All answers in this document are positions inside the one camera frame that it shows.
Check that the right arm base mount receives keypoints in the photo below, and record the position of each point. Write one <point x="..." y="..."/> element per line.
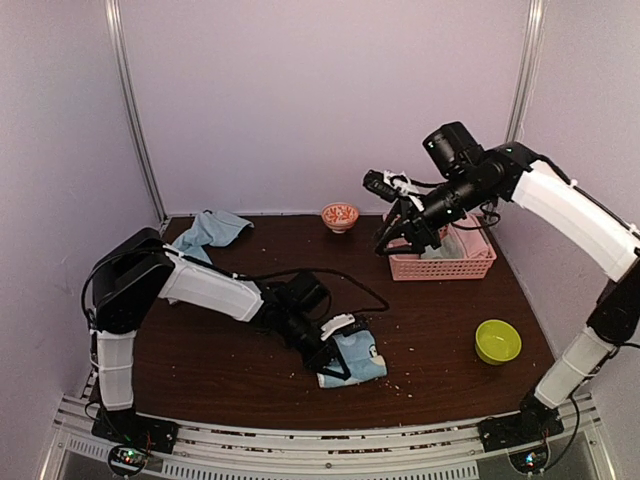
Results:
<point x="497" y="433"/>

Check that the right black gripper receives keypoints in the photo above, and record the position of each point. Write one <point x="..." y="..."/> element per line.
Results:
<point x="414" y="228"/>

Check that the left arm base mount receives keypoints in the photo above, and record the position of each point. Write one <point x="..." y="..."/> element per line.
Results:
<point x="143" y="433"/>

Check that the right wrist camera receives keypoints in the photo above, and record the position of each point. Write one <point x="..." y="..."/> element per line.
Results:
<point x="391" y="187"/>

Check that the aluminium frame post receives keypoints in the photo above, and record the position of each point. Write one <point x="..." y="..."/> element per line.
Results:
<point x="530" y="56"/>
<point x="118" y="41"/>

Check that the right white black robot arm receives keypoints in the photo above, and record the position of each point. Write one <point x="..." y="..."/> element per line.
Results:
<point x="533" y="182"/>

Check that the pink rolled towel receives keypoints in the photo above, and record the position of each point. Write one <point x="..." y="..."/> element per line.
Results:
<point x="471" y="238"/>

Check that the orange patterned ceramic bowl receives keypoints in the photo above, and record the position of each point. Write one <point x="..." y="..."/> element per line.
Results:
<point x="339" y="217"/>

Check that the lime green bowl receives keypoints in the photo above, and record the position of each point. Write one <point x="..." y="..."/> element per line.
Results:
<point x="497" y="342"/>

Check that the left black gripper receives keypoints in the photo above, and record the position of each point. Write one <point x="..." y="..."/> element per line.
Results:
<point x="318" y="358"/>

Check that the plain light blue towel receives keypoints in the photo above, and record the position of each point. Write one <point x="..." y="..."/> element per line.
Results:
<point x="205" y="235"/>

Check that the blue polka dot towel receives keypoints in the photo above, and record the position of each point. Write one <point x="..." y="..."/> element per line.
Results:
<point x="359" y="351"/>

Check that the right aluminium frame post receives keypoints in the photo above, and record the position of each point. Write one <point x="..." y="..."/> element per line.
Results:
<point x="530" y="56"/>

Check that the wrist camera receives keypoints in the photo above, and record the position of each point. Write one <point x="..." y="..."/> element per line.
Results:
<point x="391" y="187"/>
<point x="336" y="323"/>

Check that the pink plastic basket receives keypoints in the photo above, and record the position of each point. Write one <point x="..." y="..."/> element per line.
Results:
<point x="411" y="267"/>

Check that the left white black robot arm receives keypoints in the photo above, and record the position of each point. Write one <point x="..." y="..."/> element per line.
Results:
<point x="124" y="285"/>

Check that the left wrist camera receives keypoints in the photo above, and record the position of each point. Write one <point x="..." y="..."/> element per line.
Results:
<point x="336" y="323"/>

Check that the front aluminium rail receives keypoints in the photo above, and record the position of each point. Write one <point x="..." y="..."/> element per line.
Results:
<point x="449" y="450"/>

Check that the left aluminium frame post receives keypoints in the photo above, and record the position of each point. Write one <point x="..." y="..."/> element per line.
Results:
<point x="118" y="41"/>

